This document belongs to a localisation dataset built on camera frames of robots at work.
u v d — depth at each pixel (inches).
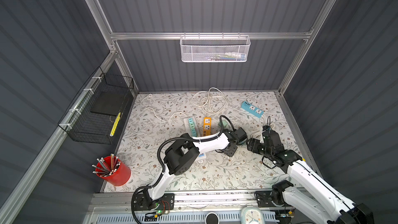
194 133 35.6
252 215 26.8
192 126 36.8
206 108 43.8
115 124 27.3
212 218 26.0
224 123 39.0
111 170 26.6
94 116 28.2
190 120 37.9
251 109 42.3
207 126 38.6
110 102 30.4
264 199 29.0
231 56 35.9
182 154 21.4
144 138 37.9
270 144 25.0
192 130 36.0
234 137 26.5
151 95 45.7
